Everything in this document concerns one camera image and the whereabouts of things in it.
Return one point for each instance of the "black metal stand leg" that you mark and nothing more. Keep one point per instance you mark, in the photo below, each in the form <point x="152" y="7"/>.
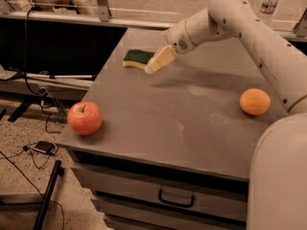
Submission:
<point x="46" y="198"/>

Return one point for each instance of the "black drawer handle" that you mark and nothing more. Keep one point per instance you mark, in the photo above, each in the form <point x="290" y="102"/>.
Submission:
<point x="176" y="200"/>

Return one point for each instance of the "metal window post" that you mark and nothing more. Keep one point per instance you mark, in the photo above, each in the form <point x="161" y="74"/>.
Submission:
<point x="300" y="28"/>
<point x="103" y="8"/>

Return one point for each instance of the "clear plastic water bottle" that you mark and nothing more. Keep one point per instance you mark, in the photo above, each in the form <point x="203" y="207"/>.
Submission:
<point x="267" y="10"/>

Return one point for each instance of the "left metal window post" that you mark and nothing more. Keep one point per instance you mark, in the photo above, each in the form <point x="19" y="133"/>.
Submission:
<point x="103" y="8"/>

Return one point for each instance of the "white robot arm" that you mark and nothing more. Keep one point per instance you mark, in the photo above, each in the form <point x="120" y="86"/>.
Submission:
<point x="277" y="188"/>

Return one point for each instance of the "orange fruit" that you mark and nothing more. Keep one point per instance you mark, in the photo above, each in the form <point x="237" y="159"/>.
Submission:
<point x="255" y="101"/>

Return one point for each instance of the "grey drawer cabinet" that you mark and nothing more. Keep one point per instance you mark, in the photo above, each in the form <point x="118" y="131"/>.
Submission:
<point x="180" y="129"/>

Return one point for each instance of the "right metal window post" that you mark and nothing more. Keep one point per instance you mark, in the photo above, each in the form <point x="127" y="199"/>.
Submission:
<point x="300" y="28"/>

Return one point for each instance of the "green and yellow sponge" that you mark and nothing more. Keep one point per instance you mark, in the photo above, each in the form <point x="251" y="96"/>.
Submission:
<point x="137" y="58"/>

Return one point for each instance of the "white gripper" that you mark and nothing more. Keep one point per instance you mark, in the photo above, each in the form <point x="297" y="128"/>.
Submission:
<point x="176" y="39"/>

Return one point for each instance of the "red apple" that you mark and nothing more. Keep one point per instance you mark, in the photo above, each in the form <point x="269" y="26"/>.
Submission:
<point x="85" y="118"/>

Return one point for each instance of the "black power adapter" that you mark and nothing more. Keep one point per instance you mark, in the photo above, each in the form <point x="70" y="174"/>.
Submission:
<point x="44" y="147"/>

